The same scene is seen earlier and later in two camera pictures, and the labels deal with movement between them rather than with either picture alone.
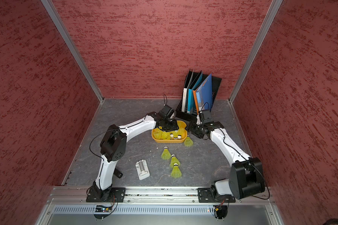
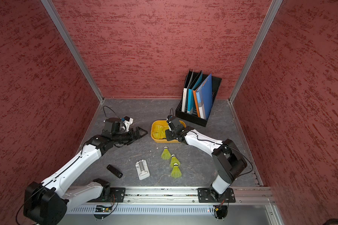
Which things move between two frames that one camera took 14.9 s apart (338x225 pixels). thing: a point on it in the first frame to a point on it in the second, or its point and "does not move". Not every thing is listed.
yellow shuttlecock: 175,172 does not move
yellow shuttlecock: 166,154 does not move
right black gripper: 191,126 to 169,138
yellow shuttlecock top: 157,133 does not move
